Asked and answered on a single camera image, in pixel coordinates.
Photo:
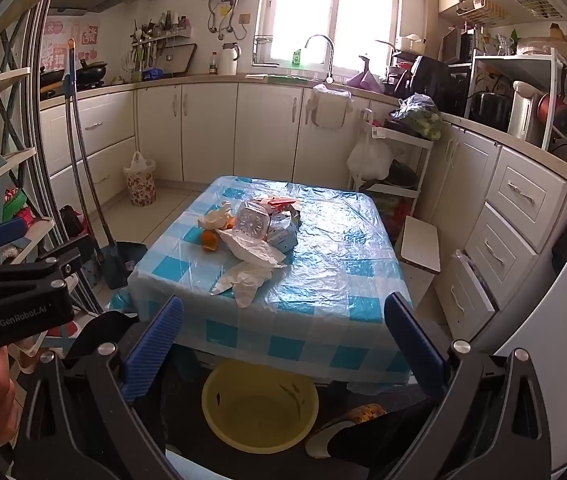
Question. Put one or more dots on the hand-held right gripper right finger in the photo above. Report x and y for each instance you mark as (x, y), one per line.
(416, 345)

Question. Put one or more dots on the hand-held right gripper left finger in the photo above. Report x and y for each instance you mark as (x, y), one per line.
(156, 345)

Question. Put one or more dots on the yellow plastic basin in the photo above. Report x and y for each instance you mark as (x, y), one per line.
(258, 410)

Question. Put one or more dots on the white paper wrapper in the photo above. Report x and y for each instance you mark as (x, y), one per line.
(253, 251)

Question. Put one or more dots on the crushed clear plastic bottle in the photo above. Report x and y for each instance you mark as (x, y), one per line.
(252, 220)

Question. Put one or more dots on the dark blue dustpan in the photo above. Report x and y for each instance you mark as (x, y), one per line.
(123, 262)

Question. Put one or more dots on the yellow patterned slipper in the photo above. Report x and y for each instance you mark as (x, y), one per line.
(363, 412)

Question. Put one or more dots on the person's right leg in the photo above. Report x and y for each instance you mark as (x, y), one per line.
(388, 440)

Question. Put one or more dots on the white step stool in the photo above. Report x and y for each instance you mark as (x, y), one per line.
(421, 245)

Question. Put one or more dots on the blue checkered plastic tablecloth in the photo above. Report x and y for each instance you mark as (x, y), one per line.
(333, 270)

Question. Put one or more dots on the floral waste bin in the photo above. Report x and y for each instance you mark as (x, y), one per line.
(141, 185)

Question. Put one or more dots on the white drawer cabinet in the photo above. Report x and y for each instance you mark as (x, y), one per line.
(508, 220)

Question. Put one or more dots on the black frying pan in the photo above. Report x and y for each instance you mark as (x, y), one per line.
(52, 79)

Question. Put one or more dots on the black wok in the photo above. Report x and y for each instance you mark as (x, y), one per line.
(92, 71)

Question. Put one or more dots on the white plastic bag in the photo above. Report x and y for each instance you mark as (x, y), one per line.
(368, 157)

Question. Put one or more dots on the white utility cart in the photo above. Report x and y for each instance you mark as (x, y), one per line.
(413, 140)

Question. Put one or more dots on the clear bag of vegetables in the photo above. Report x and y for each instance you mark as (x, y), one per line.
(421, 117)

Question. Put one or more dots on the white base cabinets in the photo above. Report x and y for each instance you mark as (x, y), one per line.
(263, 130)

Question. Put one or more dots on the black pot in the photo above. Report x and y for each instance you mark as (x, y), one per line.
(491, 110)

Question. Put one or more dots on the white hanging door bin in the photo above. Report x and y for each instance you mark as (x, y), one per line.
(331, 107)

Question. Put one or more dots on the dark framed tray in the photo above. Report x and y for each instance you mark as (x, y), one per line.
(178, 57)

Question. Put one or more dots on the white electric kettle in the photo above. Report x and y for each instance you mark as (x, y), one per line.
(523, 110)

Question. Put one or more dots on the black countertop appliance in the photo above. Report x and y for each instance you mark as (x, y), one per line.
(431, 80)

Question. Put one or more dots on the dark sauce bottle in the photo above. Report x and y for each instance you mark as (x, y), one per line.
(212, 64)

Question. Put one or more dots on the purple cloth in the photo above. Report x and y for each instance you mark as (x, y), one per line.
(366, 81)

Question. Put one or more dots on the red pot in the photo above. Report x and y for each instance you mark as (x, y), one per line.
(556, 110)

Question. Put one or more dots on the white thermos jug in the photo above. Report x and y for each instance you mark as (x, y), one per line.
(227, 60)

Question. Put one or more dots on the chrome faucet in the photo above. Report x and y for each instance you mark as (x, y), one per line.
(331, 60)

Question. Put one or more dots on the white counter shelf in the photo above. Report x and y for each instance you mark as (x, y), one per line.
(513, 62)

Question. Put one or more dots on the microwave oven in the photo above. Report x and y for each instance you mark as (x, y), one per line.
(456, 45)

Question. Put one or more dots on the green dish soap bottle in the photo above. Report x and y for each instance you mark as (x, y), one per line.
(297, 59)

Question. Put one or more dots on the kitchen window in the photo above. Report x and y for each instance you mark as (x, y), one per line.
(333, 10)

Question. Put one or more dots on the pink wall stickers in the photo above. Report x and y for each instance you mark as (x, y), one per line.
(70, 40)

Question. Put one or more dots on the wall utensil rack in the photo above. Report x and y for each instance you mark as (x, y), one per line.
(156, 35)

